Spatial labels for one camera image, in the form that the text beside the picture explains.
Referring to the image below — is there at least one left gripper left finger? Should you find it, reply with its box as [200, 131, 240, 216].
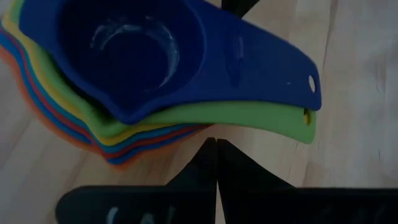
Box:
[55, 137, 218, 224]

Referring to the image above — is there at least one yellow measuring cup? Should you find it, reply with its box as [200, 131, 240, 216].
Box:
[0, 12, 187, 147]

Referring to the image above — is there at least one navy blue measuring cup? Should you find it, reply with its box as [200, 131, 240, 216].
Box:
[18, 0, 323, 126]

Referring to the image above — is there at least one light blue measuring cup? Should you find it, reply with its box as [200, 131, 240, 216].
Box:
[0, 24, 200, 153]

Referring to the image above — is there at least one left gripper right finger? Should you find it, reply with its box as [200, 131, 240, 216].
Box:
[216, 138, 398, 224]

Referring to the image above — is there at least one green measuring cup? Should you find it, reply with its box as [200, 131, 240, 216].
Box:
[8, 0, 318, 145]

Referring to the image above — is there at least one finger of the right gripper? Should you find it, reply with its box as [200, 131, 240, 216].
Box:
[220, 0, 241, 18]
[239, 0, 261, 18]

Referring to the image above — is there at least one medium blue measuring cup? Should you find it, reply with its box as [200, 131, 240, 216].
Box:
[0, 30, 201, 166]

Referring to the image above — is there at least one orange measuring cup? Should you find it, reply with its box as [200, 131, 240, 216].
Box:
[0, 45, 200, 172]

